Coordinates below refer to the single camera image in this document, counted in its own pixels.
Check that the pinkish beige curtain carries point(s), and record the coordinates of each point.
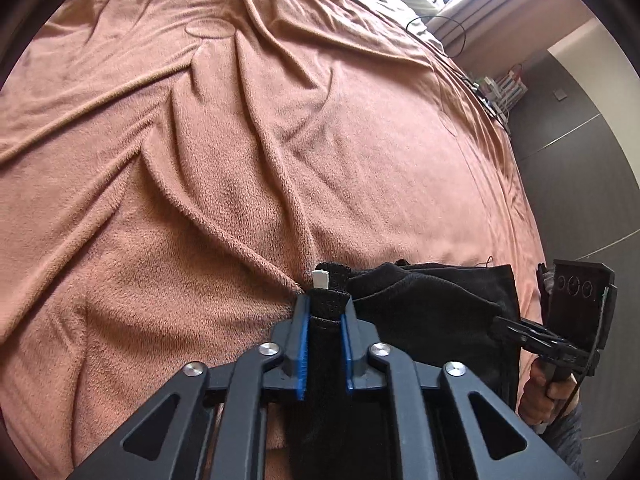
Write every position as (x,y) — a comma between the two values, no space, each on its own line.
(500,5)

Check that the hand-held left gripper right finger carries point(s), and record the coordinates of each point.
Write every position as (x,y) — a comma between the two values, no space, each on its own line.
(346,355)

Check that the black mesh garment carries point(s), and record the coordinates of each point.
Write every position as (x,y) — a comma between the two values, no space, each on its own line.
(425,320)

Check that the person's right forearm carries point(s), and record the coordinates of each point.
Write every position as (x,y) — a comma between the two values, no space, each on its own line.
(567,445)

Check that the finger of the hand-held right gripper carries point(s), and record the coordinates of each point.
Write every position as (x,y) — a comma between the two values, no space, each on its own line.
(535,340)

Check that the person's right hand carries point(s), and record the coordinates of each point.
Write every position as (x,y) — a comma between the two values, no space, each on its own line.
(537,400)

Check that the brown fleece blanket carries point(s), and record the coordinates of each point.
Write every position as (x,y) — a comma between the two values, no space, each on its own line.
(200,160)

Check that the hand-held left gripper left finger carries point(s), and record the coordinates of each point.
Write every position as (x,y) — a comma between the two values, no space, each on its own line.
(301,355)

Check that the white wall switch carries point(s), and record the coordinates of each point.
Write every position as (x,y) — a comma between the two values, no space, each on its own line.
(560,93)

